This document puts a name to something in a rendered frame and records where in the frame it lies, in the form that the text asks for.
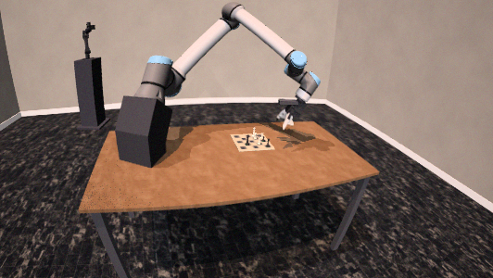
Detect chessboard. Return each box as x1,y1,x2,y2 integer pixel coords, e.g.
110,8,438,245
231,133,275,152

